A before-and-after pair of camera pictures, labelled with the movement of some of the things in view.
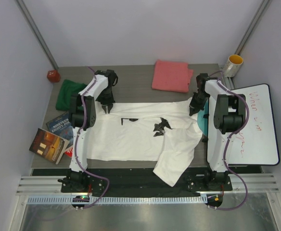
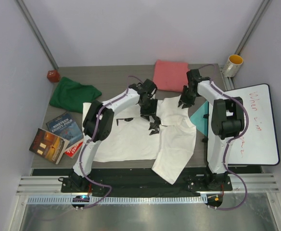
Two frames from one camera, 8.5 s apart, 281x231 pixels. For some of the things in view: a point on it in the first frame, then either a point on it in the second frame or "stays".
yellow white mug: (233, 65) stays
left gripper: (109, 103) -> (146, 114)
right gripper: (195, 108) -> (183, 99)
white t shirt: (165, 133) stays
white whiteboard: (256, 145) stays
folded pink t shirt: (172, 76) stays
